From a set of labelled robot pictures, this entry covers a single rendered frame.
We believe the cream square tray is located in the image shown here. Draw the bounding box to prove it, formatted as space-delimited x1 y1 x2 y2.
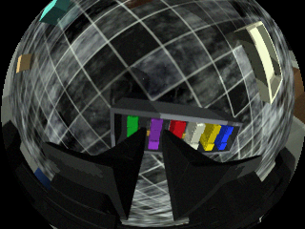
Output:
234 22 282 104

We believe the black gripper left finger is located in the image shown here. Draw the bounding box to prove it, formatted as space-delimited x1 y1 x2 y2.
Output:
42 127 146 220

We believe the red fuse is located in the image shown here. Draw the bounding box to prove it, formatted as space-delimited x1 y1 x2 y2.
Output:
169 119 187 138

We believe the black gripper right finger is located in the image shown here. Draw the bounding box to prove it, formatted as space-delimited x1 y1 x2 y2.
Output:
163 130 263 221

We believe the teal block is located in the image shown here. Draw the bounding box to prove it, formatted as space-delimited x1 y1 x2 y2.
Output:
39 0 70 24

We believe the green fuse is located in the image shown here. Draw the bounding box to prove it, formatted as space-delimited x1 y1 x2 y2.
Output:
127 114 140 137

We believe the tan block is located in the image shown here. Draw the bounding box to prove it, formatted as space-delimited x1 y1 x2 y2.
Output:
16 53 31 73

